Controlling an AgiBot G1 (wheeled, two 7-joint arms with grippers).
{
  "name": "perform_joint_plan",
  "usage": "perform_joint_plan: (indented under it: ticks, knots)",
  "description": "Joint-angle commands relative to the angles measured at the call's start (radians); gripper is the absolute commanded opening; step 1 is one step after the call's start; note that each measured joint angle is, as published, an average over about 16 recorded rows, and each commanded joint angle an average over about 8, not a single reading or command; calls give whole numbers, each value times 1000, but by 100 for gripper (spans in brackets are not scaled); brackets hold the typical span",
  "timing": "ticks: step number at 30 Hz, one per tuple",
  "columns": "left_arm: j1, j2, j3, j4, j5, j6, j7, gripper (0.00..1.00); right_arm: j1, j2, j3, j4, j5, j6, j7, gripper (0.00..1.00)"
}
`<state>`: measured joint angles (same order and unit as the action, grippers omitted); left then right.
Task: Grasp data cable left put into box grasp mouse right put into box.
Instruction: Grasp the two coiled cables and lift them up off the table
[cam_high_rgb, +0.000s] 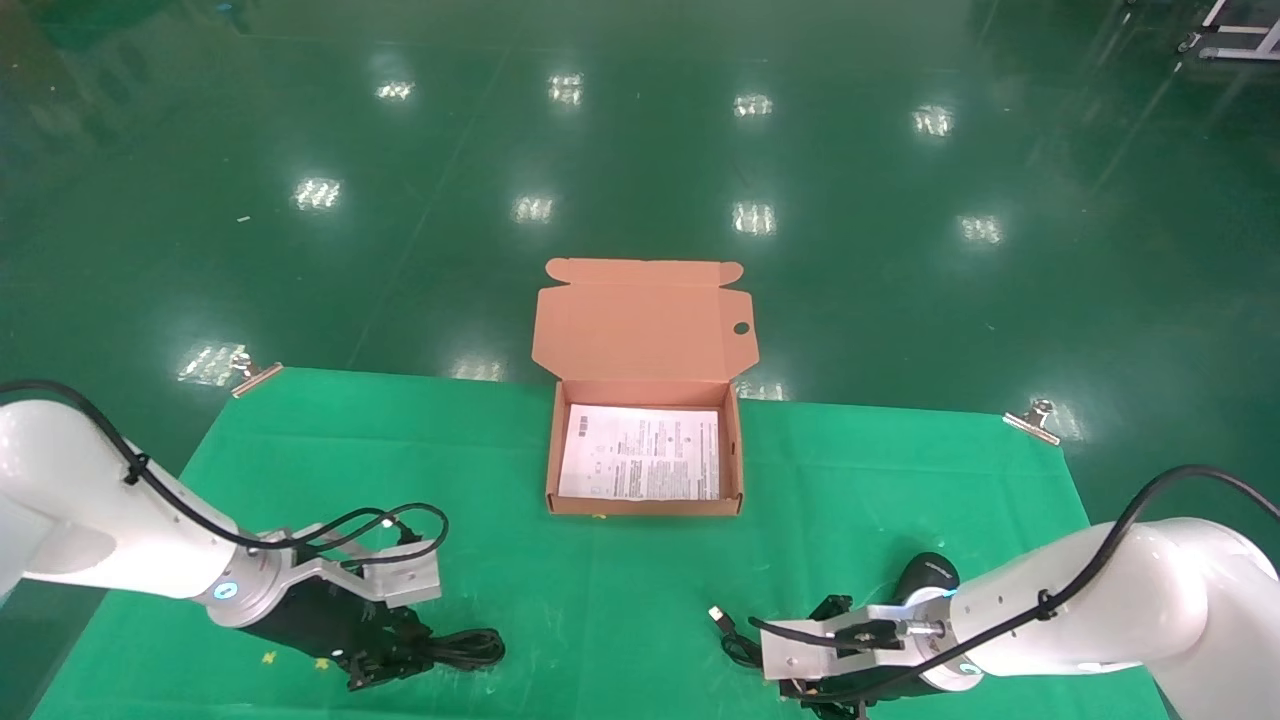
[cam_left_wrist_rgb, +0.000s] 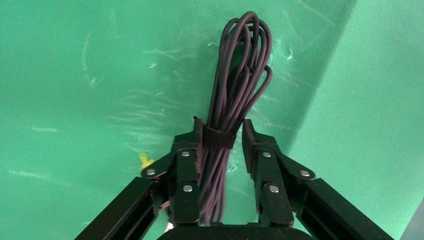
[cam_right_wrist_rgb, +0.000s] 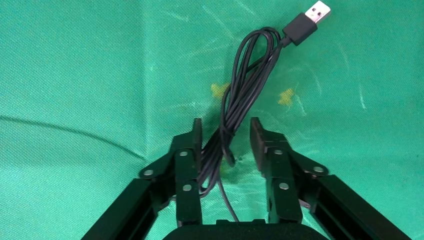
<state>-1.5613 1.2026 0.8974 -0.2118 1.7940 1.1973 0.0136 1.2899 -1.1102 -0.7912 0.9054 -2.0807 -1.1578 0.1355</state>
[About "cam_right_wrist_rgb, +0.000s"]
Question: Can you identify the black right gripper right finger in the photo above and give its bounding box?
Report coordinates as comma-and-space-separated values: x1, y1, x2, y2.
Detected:
250, 116, 413, 240

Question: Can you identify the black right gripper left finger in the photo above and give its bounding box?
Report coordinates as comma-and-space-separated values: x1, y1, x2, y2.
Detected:
81, 118, 204, 240

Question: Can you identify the black USB data cable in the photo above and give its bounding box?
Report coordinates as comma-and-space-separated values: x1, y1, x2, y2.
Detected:
197, 0, 332, 223

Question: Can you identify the green table cloth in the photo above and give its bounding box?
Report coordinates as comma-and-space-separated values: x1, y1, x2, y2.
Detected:
0, 0, 424, 240

